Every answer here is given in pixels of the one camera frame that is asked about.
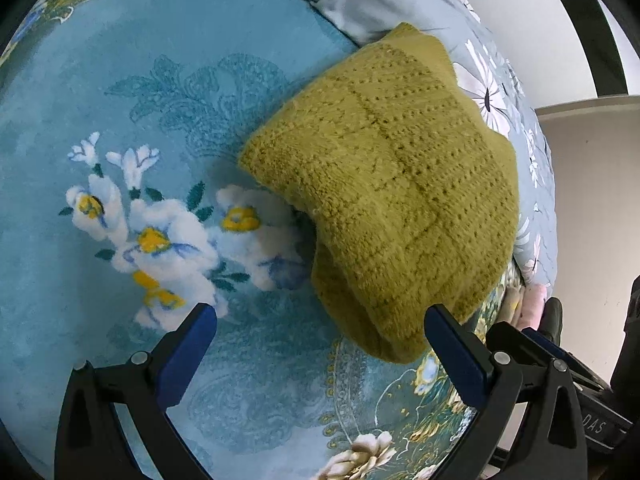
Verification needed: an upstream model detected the light blue daisy quilt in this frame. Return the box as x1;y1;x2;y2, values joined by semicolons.
309;0;558;288

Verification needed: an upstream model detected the olive green knit sweater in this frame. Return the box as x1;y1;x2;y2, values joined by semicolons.
239;23;520;363

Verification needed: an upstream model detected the teal floral plush blanket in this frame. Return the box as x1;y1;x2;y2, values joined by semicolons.
1;0;473;479

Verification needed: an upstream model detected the pink folded cloth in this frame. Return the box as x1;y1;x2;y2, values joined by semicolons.
497;284;548;330

